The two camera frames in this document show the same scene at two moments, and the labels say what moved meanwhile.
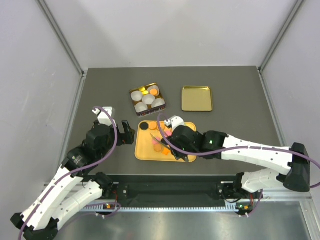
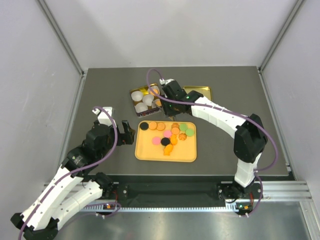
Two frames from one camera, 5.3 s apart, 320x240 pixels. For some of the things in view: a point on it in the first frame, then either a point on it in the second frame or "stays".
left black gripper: x=127 y=137 stays
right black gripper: x=176 y=143 -> x=169 y=112
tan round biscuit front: x=153 y=91 stays
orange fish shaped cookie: x=165 y=151 stays
